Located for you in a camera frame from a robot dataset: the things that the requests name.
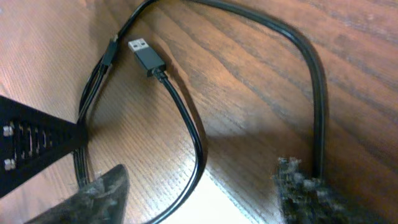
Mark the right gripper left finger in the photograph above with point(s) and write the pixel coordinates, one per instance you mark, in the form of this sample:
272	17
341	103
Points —
102	201

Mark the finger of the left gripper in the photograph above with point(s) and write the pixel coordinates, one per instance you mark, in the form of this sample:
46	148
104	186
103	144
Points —
32	140

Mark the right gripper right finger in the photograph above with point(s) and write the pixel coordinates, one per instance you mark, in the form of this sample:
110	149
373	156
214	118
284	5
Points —
310	200

